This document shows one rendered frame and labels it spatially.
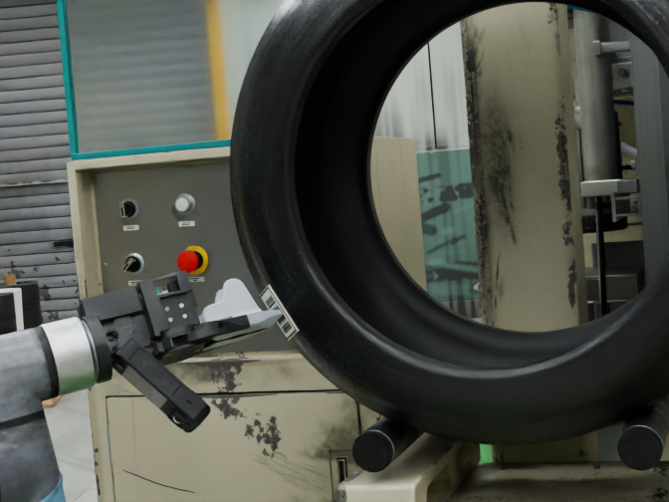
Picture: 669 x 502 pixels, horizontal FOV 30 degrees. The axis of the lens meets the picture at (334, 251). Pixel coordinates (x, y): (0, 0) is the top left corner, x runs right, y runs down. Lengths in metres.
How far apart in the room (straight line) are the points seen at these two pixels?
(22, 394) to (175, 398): 0.15
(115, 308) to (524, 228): 0.59
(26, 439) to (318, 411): 0.95
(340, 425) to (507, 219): 0.62
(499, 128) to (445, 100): 8.82
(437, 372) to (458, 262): 9.11
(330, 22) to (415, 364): 0.37
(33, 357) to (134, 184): 1.04
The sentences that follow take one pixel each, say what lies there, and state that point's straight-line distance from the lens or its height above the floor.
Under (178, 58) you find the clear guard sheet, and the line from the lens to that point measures 2.23.
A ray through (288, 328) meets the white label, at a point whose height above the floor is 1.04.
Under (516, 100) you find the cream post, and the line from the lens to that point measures 1.66.
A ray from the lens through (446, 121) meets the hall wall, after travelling 10.47.
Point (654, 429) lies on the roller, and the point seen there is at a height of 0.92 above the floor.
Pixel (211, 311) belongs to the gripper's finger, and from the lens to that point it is 1.33.
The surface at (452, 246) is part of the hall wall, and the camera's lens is 10.40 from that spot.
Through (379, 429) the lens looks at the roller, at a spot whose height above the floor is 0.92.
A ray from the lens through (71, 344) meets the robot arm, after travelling 1.28.
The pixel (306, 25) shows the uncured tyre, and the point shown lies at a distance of 1.34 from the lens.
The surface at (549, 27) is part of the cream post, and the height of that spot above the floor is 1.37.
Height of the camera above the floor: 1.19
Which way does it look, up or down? 3 degrees down
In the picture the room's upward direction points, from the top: 5 degrees counter-clockwise
